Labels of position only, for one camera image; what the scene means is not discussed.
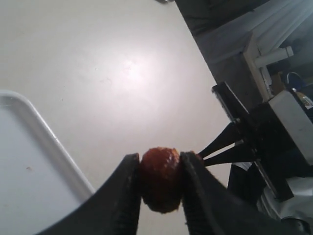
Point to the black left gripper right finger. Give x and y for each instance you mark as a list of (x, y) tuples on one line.
[(210, 209)]

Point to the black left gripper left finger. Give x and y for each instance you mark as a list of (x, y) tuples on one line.
[(113, 210)]

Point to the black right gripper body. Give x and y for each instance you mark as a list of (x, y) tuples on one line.
[(277, 157)]

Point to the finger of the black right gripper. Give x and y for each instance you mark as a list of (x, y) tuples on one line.
[(231, 134), (237, 154)]

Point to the red fruit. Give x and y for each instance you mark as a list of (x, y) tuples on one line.
[(199, 156), (159, 177)]

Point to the white plastic tray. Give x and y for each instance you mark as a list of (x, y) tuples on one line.
[(39, 181)]

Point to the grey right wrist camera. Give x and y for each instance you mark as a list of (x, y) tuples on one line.
[(296, 122)]

